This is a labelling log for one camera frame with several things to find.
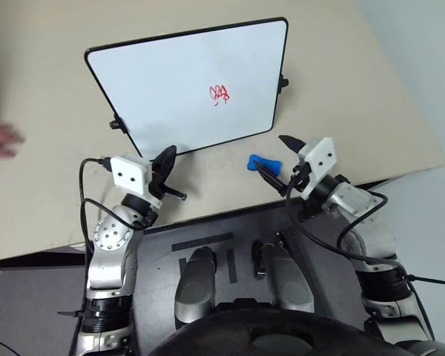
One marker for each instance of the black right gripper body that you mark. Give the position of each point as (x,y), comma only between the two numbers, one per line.
(301,176)

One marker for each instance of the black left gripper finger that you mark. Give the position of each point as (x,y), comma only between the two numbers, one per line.
(168,157)
(176,193)

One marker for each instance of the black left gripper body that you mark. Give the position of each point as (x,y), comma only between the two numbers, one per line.
(158,183)

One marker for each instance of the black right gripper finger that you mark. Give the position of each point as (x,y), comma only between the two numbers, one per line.
(293,142)
(269,176)

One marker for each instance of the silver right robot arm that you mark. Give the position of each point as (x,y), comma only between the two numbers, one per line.
(356,204)

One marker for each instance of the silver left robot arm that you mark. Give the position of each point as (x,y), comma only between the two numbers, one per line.
(109,252)

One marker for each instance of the blue whiteboard eraser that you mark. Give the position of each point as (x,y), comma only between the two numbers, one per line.
(272,163)

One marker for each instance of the person's bare hand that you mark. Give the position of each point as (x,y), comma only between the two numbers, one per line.
(0,139)

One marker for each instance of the long dark tape strip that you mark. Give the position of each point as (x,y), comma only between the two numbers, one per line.
(202,242)

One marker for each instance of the black whiteboard stand knob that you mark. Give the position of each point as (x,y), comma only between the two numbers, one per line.
(283,82)
(115,124)

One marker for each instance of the black-framed whiteboard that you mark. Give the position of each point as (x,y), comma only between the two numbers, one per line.
(170,92)

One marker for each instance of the short dark tape strip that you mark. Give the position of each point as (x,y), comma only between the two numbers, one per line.
(231,266)

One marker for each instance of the black floor platform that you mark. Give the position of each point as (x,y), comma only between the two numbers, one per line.
(319,267)

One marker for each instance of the silver left robot foot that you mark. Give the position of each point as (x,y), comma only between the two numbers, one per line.
(194,285)

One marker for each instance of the silver robot foot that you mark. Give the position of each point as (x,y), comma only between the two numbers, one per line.
(194,285)
(287,282)

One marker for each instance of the silver right robot foot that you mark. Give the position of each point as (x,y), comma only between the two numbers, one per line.
(287,282)

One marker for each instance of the dark rounded robot torso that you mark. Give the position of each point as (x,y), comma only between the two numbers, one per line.
(282,335)

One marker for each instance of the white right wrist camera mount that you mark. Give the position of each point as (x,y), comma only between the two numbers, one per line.
(319,152)

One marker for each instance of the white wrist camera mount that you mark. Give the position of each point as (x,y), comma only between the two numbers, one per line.
(319,152)
(130,173)

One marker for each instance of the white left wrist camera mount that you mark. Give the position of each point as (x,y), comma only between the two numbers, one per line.
(130,173)

